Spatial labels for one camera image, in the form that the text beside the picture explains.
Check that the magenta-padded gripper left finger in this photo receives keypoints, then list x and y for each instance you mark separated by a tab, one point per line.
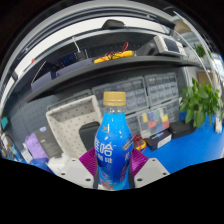
76	172

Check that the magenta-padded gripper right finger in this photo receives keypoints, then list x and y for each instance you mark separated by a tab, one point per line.
151	171

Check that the blue drink bottle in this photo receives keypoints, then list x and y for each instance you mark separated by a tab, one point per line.
113	146

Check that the white carton box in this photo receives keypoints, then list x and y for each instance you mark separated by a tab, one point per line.
58	161

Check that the yellow multimeter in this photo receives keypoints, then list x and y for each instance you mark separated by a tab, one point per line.
140	144

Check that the black box with white label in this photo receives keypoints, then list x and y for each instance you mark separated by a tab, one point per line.
158	140

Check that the black zip case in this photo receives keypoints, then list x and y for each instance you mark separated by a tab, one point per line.
87	135

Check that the dark grey upright box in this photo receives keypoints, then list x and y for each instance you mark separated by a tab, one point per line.
50	141

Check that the white dotted tray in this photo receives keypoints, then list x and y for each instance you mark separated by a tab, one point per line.
66	126

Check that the clear organizer with coloured parts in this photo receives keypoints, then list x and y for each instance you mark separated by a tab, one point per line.
154	122

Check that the purple plastic bag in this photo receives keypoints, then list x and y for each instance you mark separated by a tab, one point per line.
33	146

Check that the low grey drawer cabinet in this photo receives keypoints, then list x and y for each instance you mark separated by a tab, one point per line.
133	123

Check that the flat black case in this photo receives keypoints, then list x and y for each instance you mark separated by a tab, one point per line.
182	129

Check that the white power adapter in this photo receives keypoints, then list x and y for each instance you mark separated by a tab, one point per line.
218	125

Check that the wide grey drawer cabinet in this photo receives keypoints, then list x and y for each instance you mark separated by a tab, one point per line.
133	91

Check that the green potted plant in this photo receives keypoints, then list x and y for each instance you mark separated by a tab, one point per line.
200	103

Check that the narrow grey drawer cabinet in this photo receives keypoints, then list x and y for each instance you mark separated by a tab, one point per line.
161	88

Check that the teal screen device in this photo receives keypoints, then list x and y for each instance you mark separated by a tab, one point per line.
4	122

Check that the black overhead shelf unit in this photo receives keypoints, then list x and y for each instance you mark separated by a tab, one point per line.
110	68

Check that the white metal shelf rack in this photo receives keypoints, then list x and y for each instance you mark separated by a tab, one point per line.
181	28

